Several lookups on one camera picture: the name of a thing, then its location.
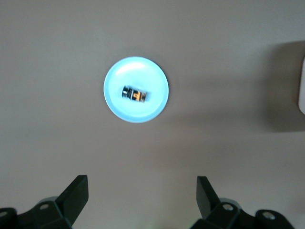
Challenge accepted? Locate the light blue round plate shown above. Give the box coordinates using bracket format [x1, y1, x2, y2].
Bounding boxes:
[103, 56, 170, 124]

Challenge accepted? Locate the orange and black switch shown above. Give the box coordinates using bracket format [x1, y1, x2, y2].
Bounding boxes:
[121, 84, 148, 104]

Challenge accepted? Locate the white lidded storage box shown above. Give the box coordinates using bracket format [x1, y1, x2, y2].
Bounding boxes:
[297, 56, 305, 113]

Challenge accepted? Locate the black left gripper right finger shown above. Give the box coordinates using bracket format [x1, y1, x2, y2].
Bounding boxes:
[190, 176, 296, 229]

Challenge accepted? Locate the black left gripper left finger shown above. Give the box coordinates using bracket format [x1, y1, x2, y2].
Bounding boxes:
[0, 175, 89, 229]

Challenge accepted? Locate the brown table mat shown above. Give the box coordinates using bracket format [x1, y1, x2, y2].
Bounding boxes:
[0, 0, 305, 229]

